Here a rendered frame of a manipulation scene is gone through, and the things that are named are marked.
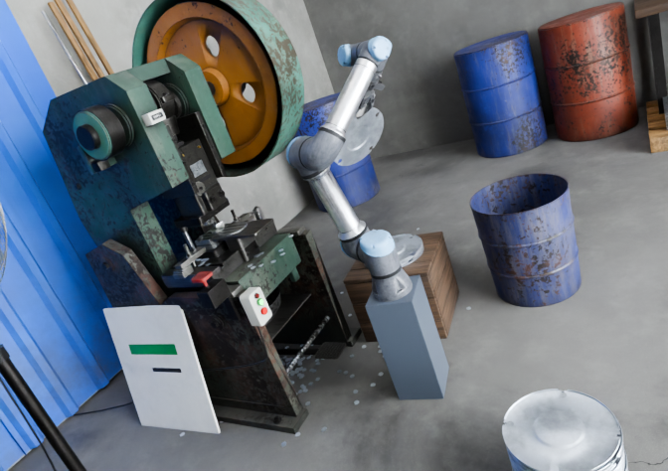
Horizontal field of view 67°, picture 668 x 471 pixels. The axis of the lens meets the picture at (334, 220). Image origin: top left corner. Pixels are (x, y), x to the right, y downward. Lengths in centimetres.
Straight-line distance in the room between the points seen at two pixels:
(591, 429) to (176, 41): 214
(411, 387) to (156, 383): 116
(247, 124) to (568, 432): 171
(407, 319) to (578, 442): 67
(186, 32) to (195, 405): 163
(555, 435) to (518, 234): 94
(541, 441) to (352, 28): 437
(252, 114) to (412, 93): 303
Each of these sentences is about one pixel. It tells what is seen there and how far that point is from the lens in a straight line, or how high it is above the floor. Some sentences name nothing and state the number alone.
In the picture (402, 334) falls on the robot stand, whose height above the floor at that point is 31.
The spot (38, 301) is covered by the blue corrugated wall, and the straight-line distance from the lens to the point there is 306.
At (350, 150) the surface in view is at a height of 89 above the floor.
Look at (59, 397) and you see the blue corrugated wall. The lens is 314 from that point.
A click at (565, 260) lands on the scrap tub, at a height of 19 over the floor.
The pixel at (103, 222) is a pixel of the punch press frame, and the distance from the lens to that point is 238.
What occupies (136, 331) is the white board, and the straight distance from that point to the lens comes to 247.
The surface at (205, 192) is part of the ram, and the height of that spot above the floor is 98.
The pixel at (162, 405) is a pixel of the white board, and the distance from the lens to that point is 258.
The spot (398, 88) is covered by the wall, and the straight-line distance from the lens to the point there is 519.
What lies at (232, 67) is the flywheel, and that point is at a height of 138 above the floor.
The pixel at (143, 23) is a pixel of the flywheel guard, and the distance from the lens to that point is 253.
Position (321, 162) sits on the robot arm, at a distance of 166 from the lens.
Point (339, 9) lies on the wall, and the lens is 530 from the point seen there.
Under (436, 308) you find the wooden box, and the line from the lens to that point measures 226.
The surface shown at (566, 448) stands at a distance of 153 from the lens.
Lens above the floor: 139
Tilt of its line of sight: 20 degrees down
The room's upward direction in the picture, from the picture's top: 20 degrees counter-clockwise
